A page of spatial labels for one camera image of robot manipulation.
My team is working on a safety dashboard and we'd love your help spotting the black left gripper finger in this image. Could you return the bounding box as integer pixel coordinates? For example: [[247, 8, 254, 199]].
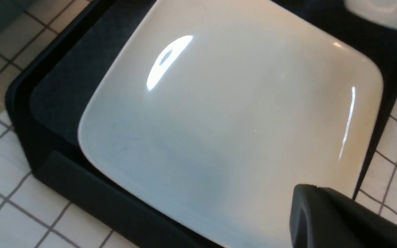
[[289, 184, 397, 248]]

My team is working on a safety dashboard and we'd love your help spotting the large white square plate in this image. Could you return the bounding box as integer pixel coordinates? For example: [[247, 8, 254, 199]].
[[78, 0, 383, 248]]

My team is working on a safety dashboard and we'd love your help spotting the small white dish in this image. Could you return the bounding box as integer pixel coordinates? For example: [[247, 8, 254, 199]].
[[344, 0, 397, 30]]

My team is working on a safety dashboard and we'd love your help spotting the black serving tray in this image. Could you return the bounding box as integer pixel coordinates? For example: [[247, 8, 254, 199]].
[[5, 0, 397, 248]]

